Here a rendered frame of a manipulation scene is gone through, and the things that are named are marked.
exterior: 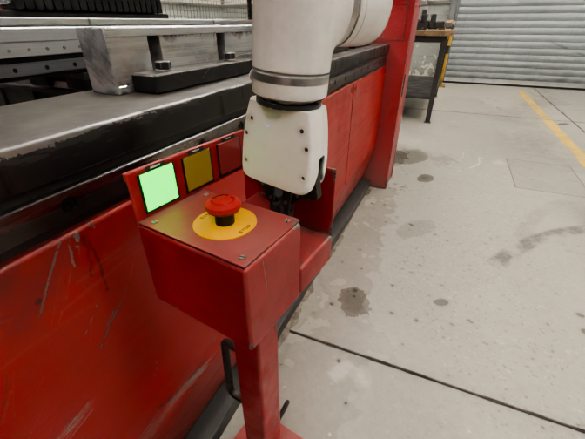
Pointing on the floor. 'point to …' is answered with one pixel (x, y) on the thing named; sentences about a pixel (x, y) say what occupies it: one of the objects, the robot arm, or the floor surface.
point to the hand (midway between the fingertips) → (281, 212)
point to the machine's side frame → (393, 88)
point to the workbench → (421, 89)
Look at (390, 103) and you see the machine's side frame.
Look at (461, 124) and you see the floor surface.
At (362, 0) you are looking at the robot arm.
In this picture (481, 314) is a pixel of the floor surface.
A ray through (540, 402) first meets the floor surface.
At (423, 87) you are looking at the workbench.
